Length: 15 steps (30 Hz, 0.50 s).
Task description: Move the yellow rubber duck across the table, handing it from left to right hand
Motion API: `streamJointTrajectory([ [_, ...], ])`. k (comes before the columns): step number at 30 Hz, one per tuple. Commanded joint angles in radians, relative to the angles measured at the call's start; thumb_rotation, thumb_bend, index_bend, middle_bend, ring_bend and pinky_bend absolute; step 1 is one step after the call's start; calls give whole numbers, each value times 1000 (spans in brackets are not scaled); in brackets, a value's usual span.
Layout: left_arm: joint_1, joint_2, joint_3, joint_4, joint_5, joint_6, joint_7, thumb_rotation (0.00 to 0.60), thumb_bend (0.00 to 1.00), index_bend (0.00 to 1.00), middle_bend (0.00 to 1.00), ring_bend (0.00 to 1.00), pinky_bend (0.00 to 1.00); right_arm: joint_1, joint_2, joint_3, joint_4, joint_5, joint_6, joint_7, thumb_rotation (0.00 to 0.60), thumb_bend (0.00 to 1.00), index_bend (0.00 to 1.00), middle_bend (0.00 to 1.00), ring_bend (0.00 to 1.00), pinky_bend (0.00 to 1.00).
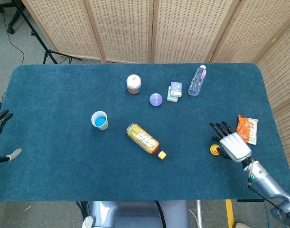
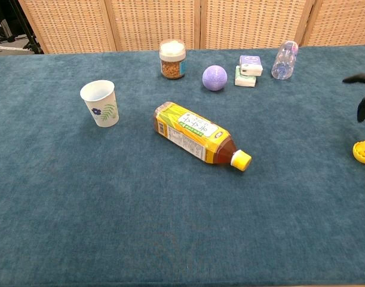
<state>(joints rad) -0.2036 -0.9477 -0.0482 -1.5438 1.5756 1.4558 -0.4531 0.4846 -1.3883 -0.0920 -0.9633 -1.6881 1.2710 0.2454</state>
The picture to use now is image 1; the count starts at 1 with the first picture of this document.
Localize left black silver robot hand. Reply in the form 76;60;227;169
0;109;22;165

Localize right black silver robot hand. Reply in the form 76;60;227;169
209;121;252;163

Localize white paper cup blue inside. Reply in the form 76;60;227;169
91;111;109;131

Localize black office chair base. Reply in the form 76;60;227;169
0;0;26;34

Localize orange white snack bag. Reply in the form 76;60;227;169
236;114;259;145

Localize blue table cloth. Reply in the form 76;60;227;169
0;63;290;202

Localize clear plastic water bottle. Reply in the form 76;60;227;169
187;65;208;97

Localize metal table leg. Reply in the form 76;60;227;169
196;200;203;228

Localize teal small card box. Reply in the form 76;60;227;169
167;86;180;103

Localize blue small card box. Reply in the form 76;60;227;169
170;81;183;97

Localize black tripod stand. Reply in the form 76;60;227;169
13;0;83;65

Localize purple round lid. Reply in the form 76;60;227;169
149;93;163;107

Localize tea bottle yellow cap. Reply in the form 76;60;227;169
125;123;167;160

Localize white lidded jar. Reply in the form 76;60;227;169
126;74;142;95

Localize silver-blue robot torso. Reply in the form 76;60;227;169
89;200;190;228

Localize white round perforated plate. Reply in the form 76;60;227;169
82;215;94;228

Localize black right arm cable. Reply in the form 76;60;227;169
247;181;280;211

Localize black floor cable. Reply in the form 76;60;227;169
2;0;26;66

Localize black cable on torso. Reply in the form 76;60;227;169
155;200;166;228

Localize black cables under table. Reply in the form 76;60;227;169
75;201;90;220

